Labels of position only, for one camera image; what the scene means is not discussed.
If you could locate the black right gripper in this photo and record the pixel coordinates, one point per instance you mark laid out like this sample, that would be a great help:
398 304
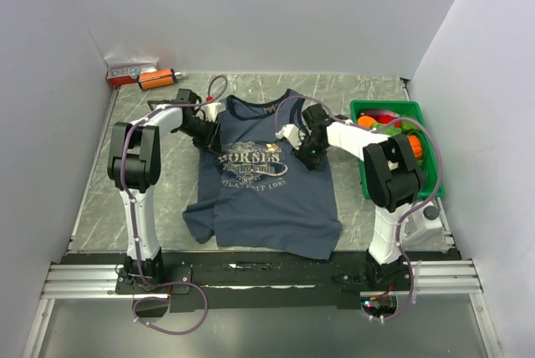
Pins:
313 164

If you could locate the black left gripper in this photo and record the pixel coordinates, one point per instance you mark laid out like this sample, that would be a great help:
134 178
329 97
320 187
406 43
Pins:
211 141

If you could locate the gold brooch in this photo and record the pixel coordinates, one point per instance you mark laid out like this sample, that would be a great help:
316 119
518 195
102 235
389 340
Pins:
273 148

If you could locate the blue sleeveless shirt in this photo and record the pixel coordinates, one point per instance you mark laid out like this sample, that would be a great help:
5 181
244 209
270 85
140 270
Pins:
248 197

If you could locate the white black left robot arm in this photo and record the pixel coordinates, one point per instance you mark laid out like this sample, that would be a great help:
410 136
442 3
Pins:
134 166

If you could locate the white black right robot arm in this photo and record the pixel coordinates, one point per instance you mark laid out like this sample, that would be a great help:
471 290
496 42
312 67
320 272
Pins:
393 180

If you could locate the orange toy fruit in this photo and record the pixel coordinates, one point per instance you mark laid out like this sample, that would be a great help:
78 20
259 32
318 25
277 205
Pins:
366 121

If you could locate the orange cylinder tool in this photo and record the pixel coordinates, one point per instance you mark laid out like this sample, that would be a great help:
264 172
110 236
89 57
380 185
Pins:
158 79

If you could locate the toy lettuce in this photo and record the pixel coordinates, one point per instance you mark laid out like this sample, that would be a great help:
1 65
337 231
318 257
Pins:
384 129

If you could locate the red toy chili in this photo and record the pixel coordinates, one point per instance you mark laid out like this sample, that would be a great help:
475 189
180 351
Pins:
383 116

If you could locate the green toy pepper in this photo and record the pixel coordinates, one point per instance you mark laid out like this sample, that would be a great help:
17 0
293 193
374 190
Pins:
409 125

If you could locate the orange toy pumpkin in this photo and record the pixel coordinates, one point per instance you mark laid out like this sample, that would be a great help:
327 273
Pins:
416 147

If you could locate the red white cardboard box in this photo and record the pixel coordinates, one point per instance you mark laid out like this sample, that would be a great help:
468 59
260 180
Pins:
119 76

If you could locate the green plastic bin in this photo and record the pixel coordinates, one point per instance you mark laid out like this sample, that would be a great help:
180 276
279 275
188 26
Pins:
428 164

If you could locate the white bottle grey cap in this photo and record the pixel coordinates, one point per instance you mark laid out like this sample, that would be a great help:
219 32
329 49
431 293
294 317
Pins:
422 224

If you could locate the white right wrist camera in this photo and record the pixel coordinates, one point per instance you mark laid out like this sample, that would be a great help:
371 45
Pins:
292 134

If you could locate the black rectangular frame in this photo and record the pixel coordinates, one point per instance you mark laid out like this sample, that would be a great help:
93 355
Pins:
154 104

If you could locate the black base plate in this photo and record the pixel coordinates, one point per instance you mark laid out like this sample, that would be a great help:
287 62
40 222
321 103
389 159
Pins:
239 280

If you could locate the aluminium frame rail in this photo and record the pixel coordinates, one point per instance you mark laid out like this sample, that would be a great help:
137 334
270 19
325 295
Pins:
101 281

